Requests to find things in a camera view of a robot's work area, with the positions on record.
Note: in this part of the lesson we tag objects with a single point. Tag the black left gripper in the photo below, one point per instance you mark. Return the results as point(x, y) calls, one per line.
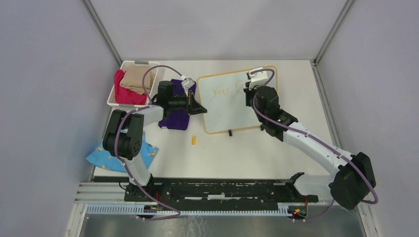
point(193, 107)

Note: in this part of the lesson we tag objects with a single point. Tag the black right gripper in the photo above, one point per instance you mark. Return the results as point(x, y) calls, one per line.
point(249, 92)

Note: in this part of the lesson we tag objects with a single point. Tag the yellow framed whiteboard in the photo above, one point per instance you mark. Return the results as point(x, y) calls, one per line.
point(224, 98)

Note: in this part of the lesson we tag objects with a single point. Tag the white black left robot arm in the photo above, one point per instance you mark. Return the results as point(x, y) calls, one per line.
point(123, 135)

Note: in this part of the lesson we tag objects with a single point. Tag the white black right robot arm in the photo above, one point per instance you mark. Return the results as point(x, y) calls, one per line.
point(351, 178)

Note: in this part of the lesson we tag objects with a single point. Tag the purple towel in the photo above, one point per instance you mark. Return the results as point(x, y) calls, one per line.
point(178, 119)

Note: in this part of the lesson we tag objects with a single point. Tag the beige cloth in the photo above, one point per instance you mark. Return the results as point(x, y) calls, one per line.
point(133, 79)

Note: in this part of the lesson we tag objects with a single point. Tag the pink cloth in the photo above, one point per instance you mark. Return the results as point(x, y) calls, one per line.
point(126, 96)

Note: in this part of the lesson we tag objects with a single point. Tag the blue cartoon cloth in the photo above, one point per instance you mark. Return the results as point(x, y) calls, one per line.
point(103, 159)

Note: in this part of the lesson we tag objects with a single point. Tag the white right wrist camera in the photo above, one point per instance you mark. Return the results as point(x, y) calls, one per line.
point(256, 77)

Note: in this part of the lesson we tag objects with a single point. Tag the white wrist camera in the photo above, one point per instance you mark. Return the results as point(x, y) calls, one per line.
point(186, 84)
point(256, 77)

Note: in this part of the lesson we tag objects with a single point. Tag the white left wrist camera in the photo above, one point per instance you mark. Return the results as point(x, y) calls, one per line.
point(186, 84)

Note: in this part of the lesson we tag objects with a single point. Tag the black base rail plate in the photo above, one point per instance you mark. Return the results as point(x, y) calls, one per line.
point(193, 194)

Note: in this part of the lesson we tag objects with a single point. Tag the white toothed cable duct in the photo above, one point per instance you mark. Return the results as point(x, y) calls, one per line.
point(140, 209)

